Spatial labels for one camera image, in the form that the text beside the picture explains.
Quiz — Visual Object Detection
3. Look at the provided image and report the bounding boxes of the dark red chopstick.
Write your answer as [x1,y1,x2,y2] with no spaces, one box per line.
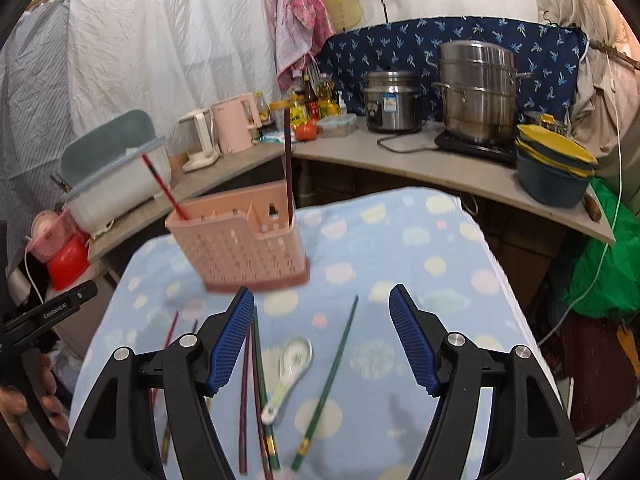
[250,329,273,480]
[238,327,251,476]

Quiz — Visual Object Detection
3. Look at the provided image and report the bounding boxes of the pink electric kettle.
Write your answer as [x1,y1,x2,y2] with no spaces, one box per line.
[210,92,263,156]

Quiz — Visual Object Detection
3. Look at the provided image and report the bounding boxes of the yellow label sauce bottle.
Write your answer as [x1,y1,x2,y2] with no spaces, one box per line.
[290,91,308,128]

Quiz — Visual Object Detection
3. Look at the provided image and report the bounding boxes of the dark sauce bottle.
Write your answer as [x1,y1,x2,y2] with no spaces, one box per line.
[302,75,321,121]

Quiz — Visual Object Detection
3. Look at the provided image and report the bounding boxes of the pink floral cloth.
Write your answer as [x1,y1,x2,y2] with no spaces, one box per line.
[271,0,335,93]

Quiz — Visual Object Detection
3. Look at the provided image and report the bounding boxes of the black power cable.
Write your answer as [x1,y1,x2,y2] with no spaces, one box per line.
[376,132,441,153]

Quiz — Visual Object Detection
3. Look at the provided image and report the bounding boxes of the dark red cloth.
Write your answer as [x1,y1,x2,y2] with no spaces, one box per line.
[550,310,640,441]

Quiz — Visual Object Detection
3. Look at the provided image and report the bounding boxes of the yellow hanging board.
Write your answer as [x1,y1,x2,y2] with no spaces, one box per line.
[318,0,364,33]

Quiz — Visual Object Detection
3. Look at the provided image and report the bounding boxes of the grey striped cloth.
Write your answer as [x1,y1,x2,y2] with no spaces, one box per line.
[0,0,76,221]

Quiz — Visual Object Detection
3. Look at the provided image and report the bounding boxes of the green chopstick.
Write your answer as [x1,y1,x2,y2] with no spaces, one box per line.
[291,295,360,472]
[252,305,281,471]

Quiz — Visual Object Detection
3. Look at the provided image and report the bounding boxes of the grey lidded plastic box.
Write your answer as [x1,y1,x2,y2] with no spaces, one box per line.
[59,109,173,231]

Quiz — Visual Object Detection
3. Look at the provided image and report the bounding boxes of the blue dotted printed blanket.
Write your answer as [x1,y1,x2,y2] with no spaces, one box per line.
[67,187,546,480]

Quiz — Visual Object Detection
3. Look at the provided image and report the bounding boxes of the blue floral cloth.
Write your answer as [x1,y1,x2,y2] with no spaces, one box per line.
[316,17,591,126]

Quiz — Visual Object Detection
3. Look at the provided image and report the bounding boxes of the white sheet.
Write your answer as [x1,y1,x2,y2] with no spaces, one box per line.
[30,0,321,161]

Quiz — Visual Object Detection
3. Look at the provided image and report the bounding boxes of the beige hanging clothes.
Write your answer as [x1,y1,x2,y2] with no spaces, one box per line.
[530,0,640,186]

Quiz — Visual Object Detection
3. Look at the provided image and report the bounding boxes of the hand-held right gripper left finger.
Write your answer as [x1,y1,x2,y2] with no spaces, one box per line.
[59,286,266,480]

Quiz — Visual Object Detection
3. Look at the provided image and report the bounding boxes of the person's left hand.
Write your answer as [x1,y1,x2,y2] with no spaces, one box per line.
[0,354,71,471]

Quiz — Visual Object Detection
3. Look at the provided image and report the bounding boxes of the clear food container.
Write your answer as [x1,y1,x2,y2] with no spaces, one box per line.
[316,113,358,138]

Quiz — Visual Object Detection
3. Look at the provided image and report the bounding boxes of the red plastic basin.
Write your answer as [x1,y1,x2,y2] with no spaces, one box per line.
[47,234,92,291]

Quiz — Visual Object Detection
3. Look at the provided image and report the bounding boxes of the white cable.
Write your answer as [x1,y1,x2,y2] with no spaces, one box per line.
[537,35,631,346]

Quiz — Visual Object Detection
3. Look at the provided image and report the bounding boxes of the white electric kettle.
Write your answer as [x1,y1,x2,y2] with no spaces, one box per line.
[173,109,221,173]

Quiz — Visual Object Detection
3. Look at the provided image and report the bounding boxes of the stack of blue yellow bowls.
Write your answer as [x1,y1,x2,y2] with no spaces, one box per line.
[515,123,599,209]

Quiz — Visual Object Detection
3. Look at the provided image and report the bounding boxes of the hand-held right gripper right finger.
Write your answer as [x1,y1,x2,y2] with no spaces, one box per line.
[389,284,585,480]

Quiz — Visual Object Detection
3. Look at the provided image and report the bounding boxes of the pink perforated utensil holder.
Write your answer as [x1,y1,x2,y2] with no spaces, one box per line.
[165,183,312,295]

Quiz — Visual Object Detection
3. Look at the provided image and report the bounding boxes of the silver rice cooker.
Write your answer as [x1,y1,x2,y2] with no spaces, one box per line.
[363,71,425,134]

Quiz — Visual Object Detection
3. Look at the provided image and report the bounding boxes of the white green ceramic spoon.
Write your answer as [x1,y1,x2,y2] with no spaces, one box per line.
[260,336,314,423]

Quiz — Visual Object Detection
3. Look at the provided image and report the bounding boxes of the yellow cooking oil bottle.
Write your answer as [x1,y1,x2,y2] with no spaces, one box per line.
[316,74,341,118]

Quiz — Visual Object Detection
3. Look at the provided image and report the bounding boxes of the stainless steel steamer pot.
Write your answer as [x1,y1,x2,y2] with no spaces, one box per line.
[431,40,536,145]

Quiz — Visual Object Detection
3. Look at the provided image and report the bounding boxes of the green plastic bag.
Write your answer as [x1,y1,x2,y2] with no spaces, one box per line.
[565,177,640,318]

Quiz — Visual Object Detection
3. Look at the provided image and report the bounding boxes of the black induction cooker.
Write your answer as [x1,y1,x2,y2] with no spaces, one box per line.
[434,130,521,165]

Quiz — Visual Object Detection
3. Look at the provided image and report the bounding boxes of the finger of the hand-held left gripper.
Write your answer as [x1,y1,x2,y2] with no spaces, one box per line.
[59,280,99,310]

